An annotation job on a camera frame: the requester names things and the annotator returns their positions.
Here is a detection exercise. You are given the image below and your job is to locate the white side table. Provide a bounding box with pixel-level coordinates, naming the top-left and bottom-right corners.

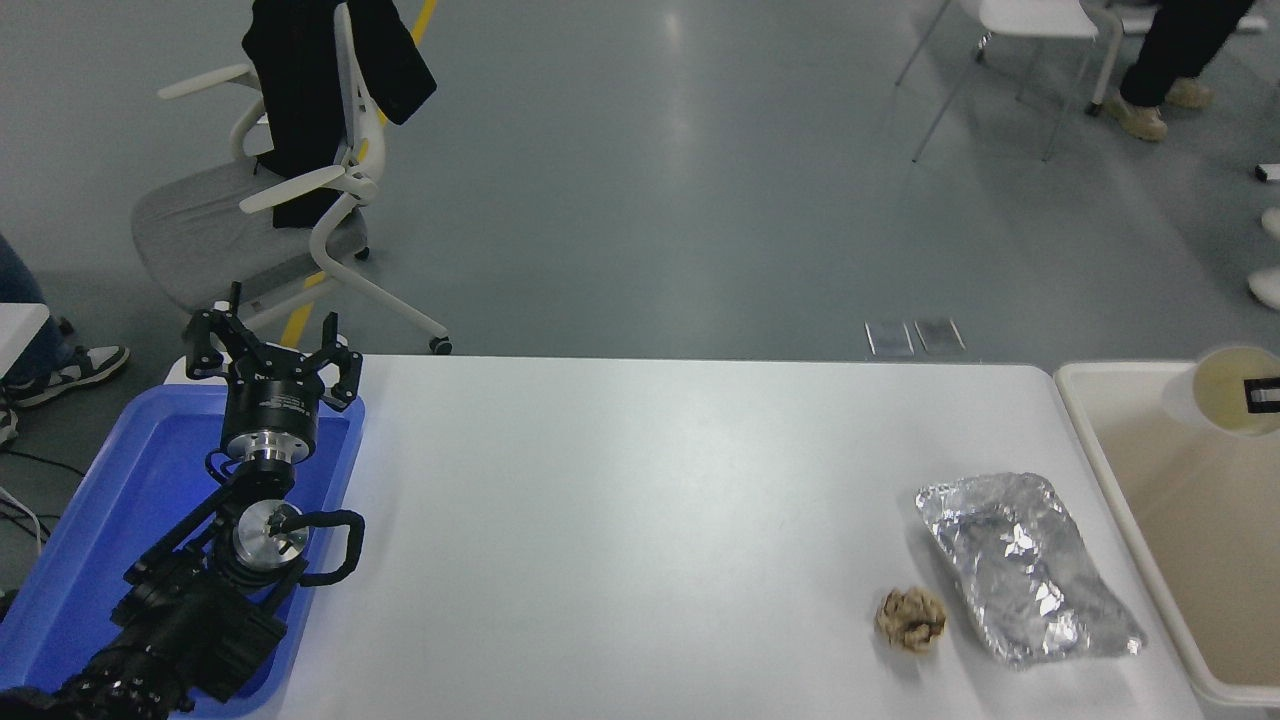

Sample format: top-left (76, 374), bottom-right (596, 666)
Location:
top-left (0, 303), bottom-right (51, 379)

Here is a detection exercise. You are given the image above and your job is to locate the grey white office chair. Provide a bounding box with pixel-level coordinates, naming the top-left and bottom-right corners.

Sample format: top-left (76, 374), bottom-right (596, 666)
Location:
top-left (130, 0), bottom-right (453, 356)

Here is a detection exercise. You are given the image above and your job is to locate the crumpled silver foil tray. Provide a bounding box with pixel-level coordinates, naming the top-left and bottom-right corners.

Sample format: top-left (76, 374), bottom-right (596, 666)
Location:
top-left (915, 471), bottom-right (1148, 669)

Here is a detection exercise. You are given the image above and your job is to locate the blue plastic tray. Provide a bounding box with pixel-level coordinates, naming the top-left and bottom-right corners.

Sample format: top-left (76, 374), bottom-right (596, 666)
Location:
top-left (0, 383), bottom-right (366, 719)

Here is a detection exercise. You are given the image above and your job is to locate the large pale bin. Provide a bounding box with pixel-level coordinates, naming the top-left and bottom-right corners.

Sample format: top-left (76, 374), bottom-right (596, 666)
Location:
top-left (1055, 360), bottom-right (1280, 706)

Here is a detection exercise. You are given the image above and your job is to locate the white metal-legged chair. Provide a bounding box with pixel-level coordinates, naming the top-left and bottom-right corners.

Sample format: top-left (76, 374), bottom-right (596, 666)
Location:
top-left (895, 0), bottom-right (1101, 166)

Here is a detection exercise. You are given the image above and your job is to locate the white furniture leg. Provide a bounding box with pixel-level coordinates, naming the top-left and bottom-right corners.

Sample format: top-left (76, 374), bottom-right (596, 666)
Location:
top-left (1085, 0), bottom-right (1129, 118)

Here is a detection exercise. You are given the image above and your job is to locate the crumpled tan paper ball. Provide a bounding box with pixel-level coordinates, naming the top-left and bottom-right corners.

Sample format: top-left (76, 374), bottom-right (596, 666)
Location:
top-left (874, 585), bottom-right (948, 656)

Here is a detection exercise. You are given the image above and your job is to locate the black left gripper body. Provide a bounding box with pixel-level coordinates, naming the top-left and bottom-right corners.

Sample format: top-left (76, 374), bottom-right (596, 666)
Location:
top-left (220, 350), bottom-right (324, 451)

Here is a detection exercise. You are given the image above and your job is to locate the black jacket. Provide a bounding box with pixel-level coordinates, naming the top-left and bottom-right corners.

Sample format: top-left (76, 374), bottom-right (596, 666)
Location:
top-left (242, 0), bottom-right (438, 229)

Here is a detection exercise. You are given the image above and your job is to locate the white paper cup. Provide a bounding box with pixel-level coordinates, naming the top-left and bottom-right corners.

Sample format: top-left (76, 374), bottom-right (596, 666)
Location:
top-left (1160, 345), bottom-right (1280, 438)

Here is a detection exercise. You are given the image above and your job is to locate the white floor cable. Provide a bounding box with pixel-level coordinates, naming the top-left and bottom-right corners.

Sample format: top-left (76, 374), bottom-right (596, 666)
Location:
top-left (0, 487), bottom-right (49, 551)

